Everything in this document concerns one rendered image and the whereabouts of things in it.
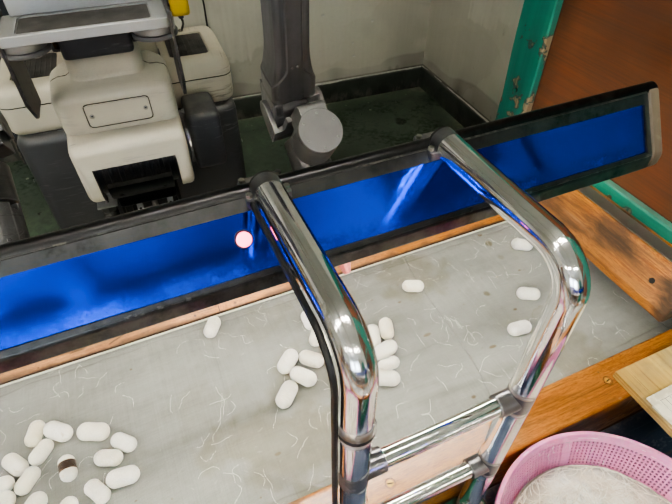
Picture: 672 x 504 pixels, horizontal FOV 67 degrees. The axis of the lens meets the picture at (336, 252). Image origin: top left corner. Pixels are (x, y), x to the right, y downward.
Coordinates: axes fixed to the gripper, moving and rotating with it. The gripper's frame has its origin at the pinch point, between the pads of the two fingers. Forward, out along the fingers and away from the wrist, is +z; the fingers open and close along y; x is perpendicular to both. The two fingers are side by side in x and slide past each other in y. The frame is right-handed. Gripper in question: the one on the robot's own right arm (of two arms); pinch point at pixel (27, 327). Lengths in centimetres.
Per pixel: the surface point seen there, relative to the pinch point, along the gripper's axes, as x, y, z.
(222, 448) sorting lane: -1.4, 16.6, 21.0
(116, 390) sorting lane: 6.8, 5.9, 10.6
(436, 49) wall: 158, 172, -95
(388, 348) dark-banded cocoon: -0.4, 40.8, 17.1
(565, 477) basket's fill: -12, 52, 37
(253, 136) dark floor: 175, 68, -77
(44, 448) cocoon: 2.0, -2.3, 14.0
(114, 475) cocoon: -2.6, 4.9, 19.0
